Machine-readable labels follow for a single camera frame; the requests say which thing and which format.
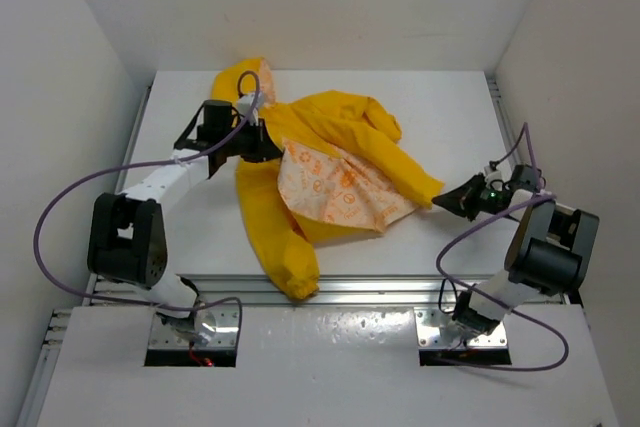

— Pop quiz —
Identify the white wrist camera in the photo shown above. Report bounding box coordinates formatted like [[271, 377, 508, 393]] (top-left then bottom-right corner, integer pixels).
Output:
[[235, 92, 266, 125], [483, 162, 504, 190]]

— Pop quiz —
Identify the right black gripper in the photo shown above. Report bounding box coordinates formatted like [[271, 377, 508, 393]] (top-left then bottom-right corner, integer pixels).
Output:
[[431, 173, 514, 223]]

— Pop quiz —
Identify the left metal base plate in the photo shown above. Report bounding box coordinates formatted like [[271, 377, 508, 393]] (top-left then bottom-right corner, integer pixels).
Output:
[[148, 308, 239, 351]]

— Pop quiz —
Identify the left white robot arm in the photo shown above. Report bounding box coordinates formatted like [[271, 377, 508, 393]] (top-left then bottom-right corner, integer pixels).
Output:
[[87, 92, 282, 336]]

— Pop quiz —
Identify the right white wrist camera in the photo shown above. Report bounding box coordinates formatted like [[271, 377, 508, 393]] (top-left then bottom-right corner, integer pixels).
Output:
[[483, 162, 504, 190]]

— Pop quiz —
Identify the metal base plate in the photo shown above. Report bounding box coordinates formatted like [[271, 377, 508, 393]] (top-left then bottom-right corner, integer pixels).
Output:
[[148, 308, 239, 351], [414, 307, 508, 352]]

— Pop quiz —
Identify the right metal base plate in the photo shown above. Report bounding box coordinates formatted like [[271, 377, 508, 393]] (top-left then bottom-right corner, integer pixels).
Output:
[[414, 307, 508, 352]]

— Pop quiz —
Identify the aluminium front rail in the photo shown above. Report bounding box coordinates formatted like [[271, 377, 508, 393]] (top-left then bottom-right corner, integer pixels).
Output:
[[92, 274, 566, 307]]

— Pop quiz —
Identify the white front cover panel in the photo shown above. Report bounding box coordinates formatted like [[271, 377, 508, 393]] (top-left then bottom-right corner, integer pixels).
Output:
[[39, 305, 618, 426]]

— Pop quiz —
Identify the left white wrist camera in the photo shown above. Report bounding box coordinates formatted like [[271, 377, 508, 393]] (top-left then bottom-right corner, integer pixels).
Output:
[[235, 92, 266, 125]]

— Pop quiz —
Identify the aluminium right side rail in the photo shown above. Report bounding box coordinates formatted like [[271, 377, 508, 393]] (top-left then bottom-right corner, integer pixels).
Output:
[[486, 75, 584, 307]]

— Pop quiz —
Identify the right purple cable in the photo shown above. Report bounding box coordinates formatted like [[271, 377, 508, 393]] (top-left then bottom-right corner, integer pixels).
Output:
[[436, 121, 572, 372]]

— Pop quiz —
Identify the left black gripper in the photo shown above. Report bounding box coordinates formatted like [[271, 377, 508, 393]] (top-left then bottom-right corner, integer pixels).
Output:
[[221, 117, 282, 164]]

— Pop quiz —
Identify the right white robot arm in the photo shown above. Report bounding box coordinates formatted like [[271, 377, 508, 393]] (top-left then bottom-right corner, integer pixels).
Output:
[[433, 164, 600, 339]]

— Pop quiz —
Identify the yellow hooded jacket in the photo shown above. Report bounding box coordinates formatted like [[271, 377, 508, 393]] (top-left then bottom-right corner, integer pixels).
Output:
[[210, 58, 444, 301]]

